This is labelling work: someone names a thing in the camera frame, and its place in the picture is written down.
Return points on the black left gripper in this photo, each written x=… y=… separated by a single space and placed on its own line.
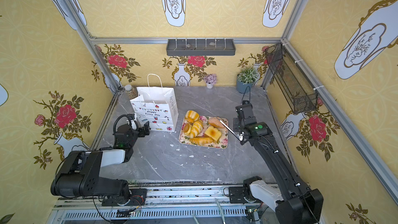
x=144 y=127

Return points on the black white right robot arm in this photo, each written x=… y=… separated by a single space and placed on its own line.
x=294 y=202

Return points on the small purple flower pot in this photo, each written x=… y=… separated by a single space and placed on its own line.
x=210 y=80

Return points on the long golden bread loaf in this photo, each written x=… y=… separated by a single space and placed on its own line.
x=201 y=141

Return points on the seeded brown bun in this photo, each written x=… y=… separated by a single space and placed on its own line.
x=215 y=122

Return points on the grey wall shelf rack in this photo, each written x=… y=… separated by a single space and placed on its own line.
x=201 y=47

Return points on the glass jar with sprinkles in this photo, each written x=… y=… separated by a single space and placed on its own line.
x=131 y=91

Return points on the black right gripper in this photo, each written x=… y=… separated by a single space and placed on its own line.
x=238 y=124

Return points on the striped twisted bread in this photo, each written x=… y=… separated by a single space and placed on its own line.
x=197 y=127

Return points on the white printed paper bag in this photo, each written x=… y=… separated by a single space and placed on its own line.
x=156 y=106

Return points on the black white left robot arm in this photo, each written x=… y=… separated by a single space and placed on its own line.
x=79 y=175

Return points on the black wire mesh basket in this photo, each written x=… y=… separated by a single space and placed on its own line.
x=296 y=88

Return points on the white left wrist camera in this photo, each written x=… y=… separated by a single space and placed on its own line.
x=134 y=124

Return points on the green plant blue pot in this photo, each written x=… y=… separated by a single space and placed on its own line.
x=247 y=77

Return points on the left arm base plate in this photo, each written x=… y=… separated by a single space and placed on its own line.
x=134 y=197

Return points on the square yellow toast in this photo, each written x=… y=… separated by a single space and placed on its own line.
x=213 y=133

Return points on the floral rectangular tray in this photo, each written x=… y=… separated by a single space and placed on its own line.
x=222 y=143

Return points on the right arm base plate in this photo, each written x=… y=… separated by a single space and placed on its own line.
x=240 y=195

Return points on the small round yellow bun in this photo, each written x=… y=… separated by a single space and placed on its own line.
x=187 y=129

